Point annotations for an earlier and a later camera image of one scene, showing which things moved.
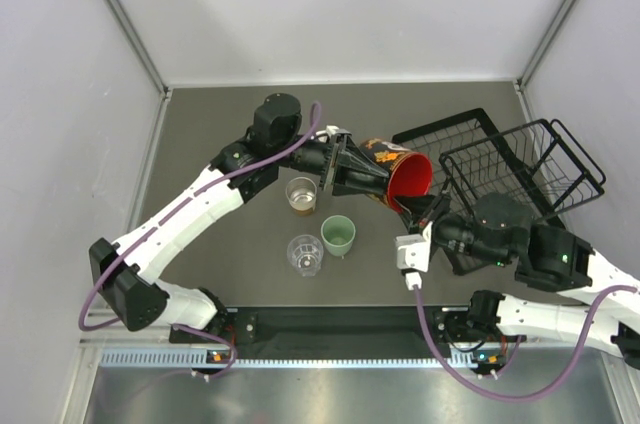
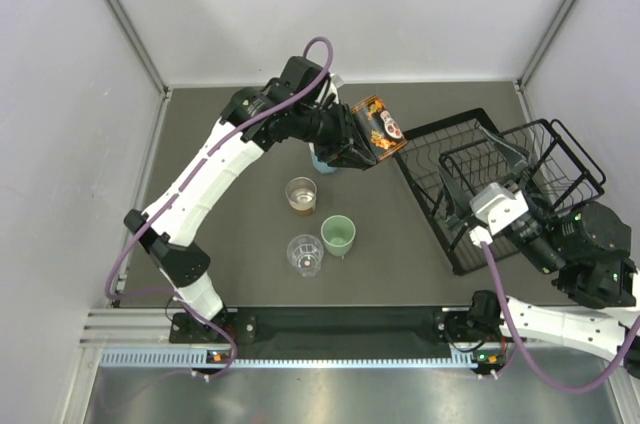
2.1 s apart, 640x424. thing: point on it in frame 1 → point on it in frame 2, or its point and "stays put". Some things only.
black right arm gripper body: x=454 y=231 → x=533 y=232
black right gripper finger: x=437 y=210 → x=517 y=156
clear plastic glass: x=305 y=253 stays put
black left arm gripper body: x=318 y=157 → x=328 y=131
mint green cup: x=338 y=232 stays put
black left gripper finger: x=351 y=179 → x=352 y=158
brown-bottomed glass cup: x=301 y=194 stays put
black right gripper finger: x=416 y=204 → x=461 y=206
